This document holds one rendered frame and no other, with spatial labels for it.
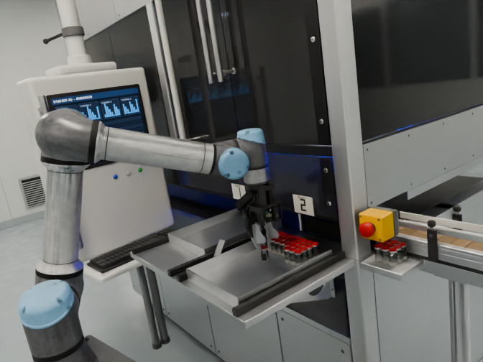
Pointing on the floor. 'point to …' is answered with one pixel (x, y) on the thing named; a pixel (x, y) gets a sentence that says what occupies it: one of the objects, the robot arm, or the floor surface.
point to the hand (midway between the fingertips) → (261, 244)
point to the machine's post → (348, 171)
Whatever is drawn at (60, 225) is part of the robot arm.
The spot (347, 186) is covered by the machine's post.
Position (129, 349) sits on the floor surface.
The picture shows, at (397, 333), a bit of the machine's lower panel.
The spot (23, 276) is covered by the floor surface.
